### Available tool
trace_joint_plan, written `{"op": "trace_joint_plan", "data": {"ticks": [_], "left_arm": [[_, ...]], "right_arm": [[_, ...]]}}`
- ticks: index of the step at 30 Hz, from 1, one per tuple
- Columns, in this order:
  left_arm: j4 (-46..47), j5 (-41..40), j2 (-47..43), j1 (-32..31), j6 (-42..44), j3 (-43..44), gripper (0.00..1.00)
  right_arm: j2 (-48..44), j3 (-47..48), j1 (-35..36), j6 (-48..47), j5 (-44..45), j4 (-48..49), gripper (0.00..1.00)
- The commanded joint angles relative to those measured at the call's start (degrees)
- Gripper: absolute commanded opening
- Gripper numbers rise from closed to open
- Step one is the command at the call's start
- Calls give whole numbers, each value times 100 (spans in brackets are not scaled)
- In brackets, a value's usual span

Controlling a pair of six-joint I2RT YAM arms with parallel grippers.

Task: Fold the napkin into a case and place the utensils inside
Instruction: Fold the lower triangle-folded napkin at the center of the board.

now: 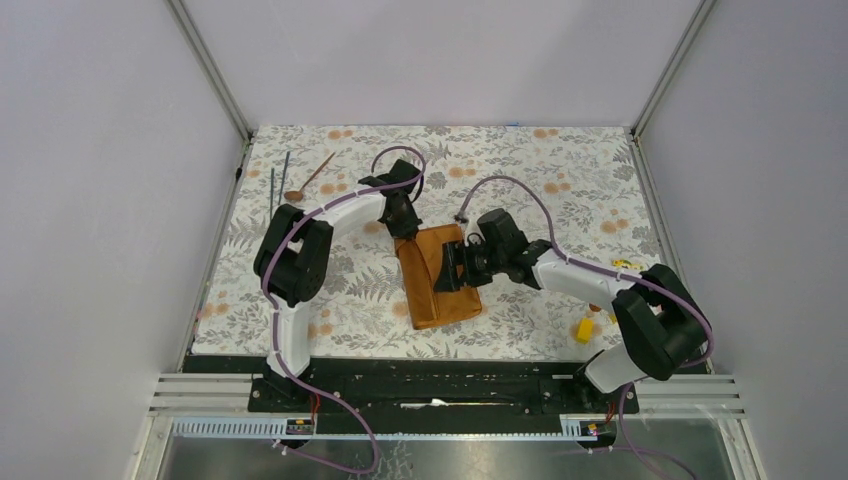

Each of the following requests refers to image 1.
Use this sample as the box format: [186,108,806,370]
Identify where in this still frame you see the left aluminium frame post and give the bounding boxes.
[164,0,254,145]

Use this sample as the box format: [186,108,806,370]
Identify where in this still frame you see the purple cable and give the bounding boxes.
[260,145,429,475]
[457,175,715,480]

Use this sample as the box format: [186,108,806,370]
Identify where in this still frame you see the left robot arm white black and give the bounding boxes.
[254,160,423,411]

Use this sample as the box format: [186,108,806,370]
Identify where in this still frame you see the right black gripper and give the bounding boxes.
[433,238,507,292]

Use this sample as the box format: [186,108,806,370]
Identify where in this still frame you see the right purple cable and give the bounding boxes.
[457,175,715,480]

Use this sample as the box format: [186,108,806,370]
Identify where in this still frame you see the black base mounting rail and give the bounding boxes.
[248,357,641,439]

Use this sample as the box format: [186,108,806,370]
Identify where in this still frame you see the right aluminium frame post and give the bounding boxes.
[630,0,718,139]

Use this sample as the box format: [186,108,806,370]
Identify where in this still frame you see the aluminium frame post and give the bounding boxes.
[164,0,254,145]
[630,0,718,139]

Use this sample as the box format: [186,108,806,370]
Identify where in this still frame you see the floral patterned table mat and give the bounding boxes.
[192,125,690,363]

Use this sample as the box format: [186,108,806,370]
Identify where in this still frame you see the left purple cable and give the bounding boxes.
[260,145,429,475]

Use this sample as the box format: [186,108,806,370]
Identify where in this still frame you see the yellow cylinder block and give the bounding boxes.
[573,318,594,344]

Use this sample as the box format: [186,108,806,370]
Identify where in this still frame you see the dark teal chopstick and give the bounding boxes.
[277,151,291,205]
[268,167,276,222]

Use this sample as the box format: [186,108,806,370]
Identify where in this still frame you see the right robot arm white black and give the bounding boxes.
[433,208,711,412]

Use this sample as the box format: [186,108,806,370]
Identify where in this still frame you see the dark teal chopstick left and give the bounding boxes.
[268,167,276,222]

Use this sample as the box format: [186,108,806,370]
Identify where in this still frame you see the dark teal chopstick right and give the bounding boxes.
[277,151,291,205]

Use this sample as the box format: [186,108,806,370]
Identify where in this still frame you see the orange cloth napkin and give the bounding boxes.
[394,224,483,330]

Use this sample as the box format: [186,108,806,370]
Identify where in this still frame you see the yellow numbered die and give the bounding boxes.
[612,259,644,271]

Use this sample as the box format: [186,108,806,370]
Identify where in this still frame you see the brown wooden spoon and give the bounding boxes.
[283,152,336,202]

